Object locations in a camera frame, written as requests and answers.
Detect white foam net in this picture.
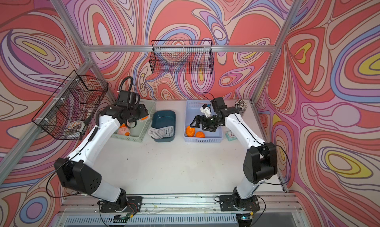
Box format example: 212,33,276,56
148,128,165,139
161,126,175,138

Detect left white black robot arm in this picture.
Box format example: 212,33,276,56
54,91,148,212

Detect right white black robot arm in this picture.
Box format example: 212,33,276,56
190,97,278,211

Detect light blue plastic basket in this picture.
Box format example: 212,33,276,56
184,100,223,143

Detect small teal alarm clock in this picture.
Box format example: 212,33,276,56
225,131,237,141

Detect green plastic basket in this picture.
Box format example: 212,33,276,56
111,99,156,143

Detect cup of pencils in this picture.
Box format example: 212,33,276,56
235,99,248,112

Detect item in left wire basket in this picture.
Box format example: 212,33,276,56
64,121,85,137

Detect black wire basket left wall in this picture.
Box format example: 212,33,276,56
32,71,108,140

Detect black wire basket wall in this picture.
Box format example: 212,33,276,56
149,39,214,74
32,71,108,140

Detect black wire basket back wall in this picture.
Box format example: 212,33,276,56
149,39,214,74

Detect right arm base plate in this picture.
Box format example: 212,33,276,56
214,195,260,213

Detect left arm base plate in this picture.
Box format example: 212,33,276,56
99,196,143,214

